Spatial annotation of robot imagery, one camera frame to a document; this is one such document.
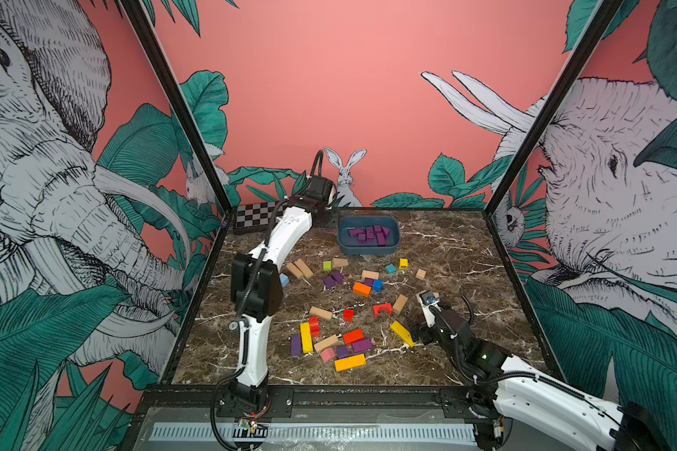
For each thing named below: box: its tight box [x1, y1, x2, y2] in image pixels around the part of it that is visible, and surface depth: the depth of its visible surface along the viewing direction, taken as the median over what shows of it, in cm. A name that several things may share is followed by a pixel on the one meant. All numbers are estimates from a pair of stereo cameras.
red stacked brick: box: [308, 315, 321, 339], surface depth 89 cm
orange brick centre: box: [352, 281, 372, 298], surface depth 97 cm
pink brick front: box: [320, 347, 336, 363], surface depth 83 cm
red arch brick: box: [372, 302, 394, 318], surface depth 92 cm
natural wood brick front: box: [314, 334, 340, 353], surface depth 85 cm
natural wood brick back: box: [331, 257, 349, 268], surface depth 105 cm
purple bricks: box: [323, 269, 344, 289], surface depth 100 cm
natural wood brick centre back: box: [362, 269, 380, 281], surface depth 100 cm
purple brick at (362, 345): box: [351, 339, 374, 353], surface depth 85 cm
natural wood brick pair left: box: [285, 258, 315, 279], surface depth 103 cm
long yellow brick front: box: [333, 353, 367, 373], surface depth 82 cm
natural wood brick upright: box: [393, 293, 409, 314], surface depth 93 cm
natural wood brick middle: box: [309, 306, 333, 319], surface depth 92 cm
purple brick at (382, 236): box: [375, 225, 391, 248], surface depth 113 cm
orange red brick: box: [343, 327, 365, 345], surface depth 87 cm
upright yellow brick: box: [299, 321, 315, 355], surface depth 86 cm
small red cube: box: [343, 308, 355, 324], surface depth 91 cm
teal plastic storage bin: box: [336, 215, 402, 256], surface depth 113 cm
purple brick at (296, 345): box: [290, 333, 303, 357], surface depth 85 cm
